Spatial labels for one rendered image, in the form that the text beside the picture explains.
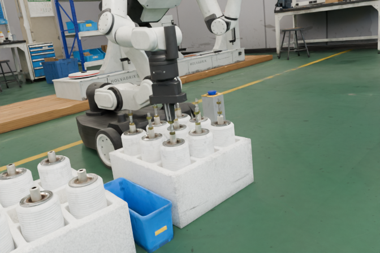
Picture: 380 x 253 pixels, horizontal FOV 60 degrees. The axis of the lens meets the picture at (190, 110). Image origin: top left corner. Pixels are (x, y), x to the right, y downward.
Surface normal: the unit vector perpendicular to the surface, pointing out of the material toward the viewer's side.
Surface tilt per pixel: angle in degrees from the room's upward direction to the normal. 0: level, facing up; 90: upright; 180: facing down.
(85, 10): 90
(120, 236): 90
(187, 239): 0
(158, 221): 92
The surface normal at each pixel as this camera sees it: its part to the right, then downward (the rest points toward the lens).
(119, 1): 0.71, -0.18
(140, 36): -0.74, 0.24
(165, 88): -0.33, 0.26
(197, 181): 0.69, 0.10
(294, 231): -0.11, -0.96
